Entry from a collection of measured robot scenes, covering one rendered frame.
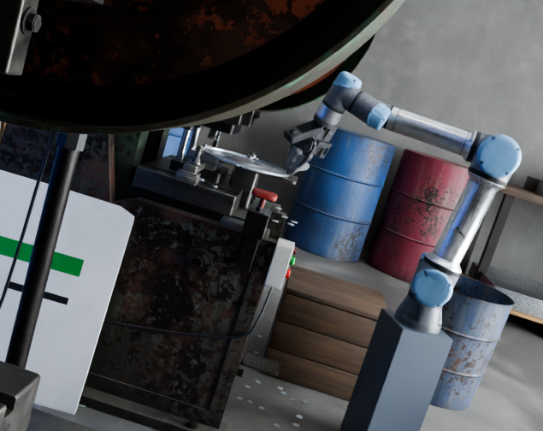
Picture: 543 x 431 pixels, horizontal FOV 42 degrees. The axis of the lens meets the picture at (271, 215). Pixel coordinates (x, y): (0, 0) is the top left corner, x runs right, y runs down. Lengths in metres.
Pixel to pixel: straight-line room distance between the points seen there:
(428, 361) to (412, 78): 3.53
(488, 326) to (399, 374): 0.77
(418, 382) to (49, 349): 1.12
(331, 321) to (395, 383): 0.46
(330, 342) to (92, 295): 0.98
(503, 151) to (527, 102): 3.66
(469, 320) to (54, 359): 1.60
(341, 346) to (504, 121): 3.34
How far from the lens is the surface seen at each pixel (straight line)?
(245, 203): 2.18
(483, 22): 5.65
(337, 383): 2.71
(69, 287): 2.07
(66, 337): 2.09
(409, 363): 2.27
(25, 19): 0.54
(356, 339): 2.65
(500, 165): 2.05
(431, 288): 2.09
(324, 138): 2.19
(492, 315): 2.93
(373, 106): 2.10
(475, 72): 5.61
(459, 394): 3.04
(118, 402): 2.17
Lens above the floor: 1.04
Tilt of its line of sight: 10 degrees down
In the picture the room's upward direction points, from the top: 17 degrees clockwise
